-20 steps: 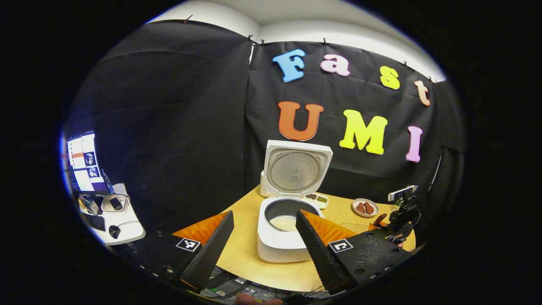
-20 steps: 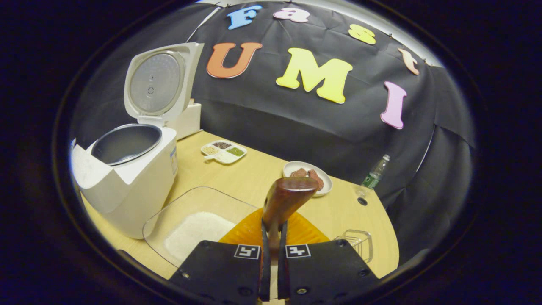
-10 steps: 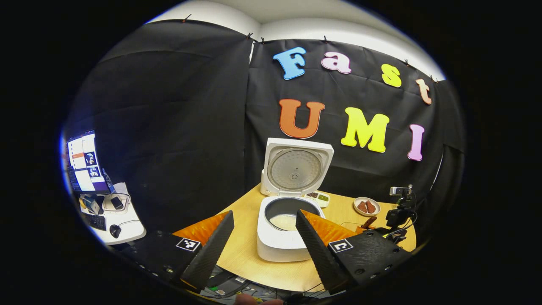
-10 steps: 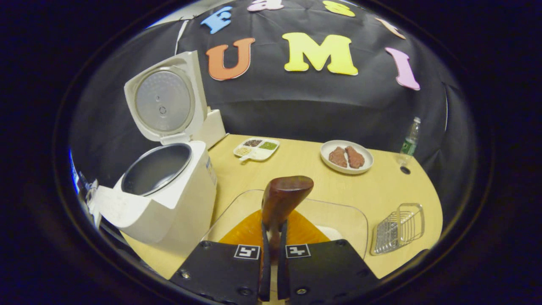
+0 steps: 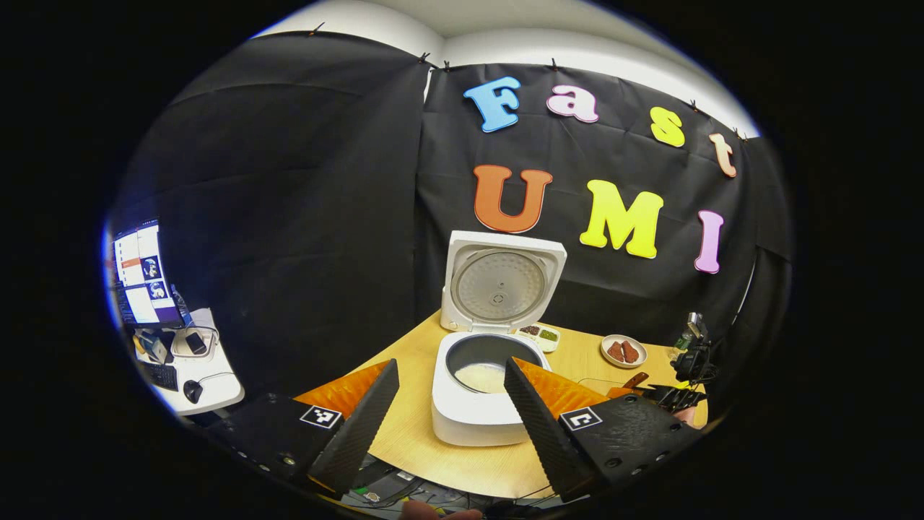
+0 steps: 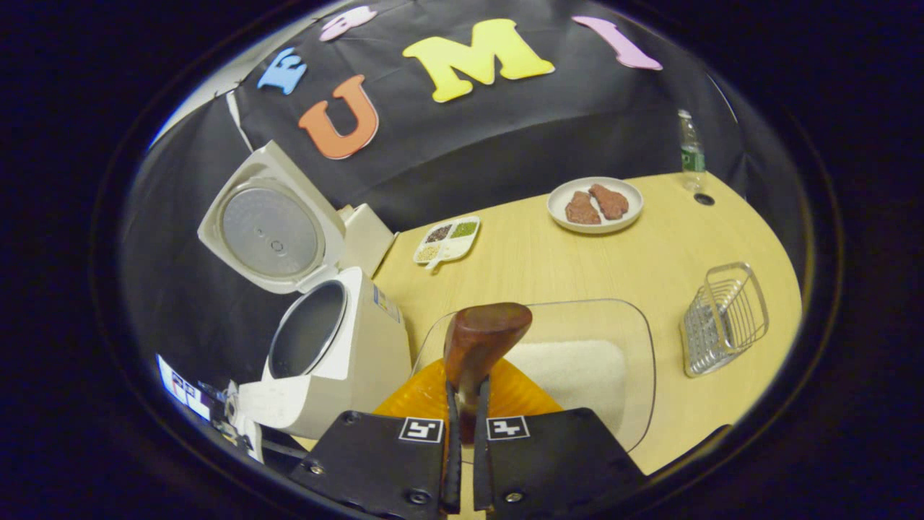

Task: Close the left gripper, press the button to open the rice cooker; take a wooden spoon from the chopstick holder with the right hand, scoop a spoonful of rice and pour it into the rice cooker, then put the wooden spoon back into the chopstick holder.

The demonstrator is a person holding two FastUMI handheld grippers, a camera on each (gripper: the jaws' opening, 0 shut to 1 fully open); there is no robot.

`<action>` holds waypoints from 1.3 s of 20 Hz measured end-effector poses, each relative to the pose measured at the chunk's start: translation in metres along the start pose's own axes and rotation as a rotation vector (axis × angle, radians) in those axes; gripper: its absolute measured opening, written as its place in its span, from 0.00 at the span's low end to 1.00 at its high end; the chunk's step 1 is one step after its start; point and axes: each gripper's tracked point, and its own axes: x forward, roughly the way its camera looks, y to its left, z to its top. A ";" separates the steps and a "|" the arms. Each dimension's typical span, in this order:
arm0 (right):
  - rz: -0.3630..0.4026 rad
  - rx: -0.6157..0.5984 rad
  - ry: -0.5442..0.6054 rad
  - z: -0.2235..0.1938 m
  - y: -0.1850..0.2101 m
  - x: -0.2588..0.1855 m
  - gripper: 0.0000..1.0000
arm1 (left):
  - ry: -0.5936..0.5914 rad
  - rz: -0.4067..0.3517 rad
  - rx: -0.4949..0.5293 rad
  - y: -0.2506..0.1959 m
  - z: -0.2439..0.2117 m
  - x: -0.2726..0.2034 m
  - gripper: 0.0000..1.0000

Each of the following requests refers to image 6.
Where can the brown meat piece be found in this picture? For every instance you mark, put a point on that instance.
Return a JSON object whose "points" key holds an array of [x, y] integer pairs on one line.
{"points": [[582, 208], [610, 201]]}

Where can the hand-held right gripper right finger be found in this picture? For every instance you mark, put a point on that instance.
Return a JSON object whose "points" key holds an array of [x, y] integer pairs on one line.
{"points": [[556, 462]]}

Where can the wooden spoon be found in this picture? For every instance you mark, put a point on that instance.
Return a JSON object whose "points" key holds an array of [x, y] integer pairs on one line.
{"points": [[484, 336]]}

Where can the clear bottle green label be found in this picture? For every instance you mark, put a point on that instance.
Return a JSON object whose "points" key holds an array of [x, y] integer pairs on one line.
{"points": [[691, 155]]}

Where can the white round plate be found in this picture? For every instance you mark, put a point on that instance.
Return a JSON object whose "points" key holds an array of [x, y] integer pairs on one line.
{"points": [[556, 209]]}

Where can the white divided seasoning dish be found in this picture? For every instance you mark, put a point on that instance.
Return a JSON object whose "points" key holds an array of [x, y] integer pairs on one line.
{"points": [[447, 242]]}

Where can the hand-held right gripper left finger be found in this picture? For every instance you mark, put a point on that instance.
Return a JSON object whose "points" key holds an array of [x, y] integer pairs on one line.
{"points": [[375, 462]]}

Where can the computer monitor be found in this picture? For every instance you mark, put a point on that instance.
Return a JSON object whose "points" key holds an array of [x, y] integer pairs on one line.
{"points": [[184, 390]]}

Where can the white rice cooker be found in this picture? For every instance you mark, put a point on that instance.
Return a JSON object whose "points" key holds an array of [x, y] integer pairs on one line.
{"points": [[361, 339]]}

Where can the black desk grommet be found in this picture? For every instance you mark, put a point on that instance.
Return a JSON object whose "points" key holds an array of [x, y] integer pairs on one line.
{"points": [[704, 199]]}

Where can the white toaster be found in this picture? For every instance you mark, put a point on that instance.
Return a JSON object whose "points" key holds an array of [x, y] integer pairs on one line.
{"points": [[364, 238]]}

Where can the clear glass tray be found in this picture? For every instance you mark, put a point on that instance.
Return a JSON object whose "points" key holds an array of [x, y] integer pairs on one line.
{"points": [[635, 325]]}

